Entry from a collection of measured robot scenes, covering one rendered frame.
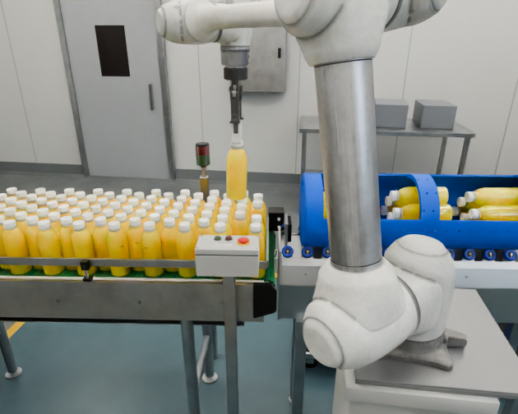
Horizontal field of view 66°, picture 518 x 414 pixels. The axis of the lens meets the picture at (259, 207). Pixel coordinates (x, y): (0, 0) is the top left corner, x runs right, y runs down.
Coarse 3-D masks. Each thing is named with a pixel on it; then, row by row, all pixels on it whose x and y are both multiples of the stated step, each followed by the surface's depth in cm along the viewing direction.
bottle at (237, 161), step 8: (232, 152) 131; (240, 152) 131; (232, 160) 131; (240, 160) 131; (232, 168) 132; (240, 168) 132; (232, 176) 133; (240, 176) 133; (232, 184) 134; (240, 184) 135; (232, 192) 136; (240, 192) 136
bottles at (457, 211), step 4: (384, 208) 162; (388, 208) 162; (392, 208) 162; (452, 208) 163; (456, 208) 162; (460, 208) 162; (464, 208) 161; (384, 212) 162; (388, 212) 162; (456, 212) 161; (460, 212) 162; (464, 212) 161; (468, 212) 160; (388, 216) 155; (392, 216) 153; (460, 216) 156; (464, 216) 153; (468, 216) 153
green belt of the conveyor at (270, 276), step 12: (48, 276) 146; (60, 276) 146; (72, 276) 146; (84, 276) 146; (96, 276) 146; (108, 276) 146; (132, 276) 146; (144, 276) 146; (168, 276) 146; (180, 276) 146; (204, 276) 147; (264, 276) 147
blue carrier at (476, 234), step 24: (312, 192) 142; (384, 192) 165; (432, 192) 141; (456, 192) 164; (312, 216) 141; (384, 216) 167; (432, 216) 140; (456, 216) 167; (312, 240) 146; (384, 240) 145; (456, 240) 144; (480, 240) 143; (504, 240) 143
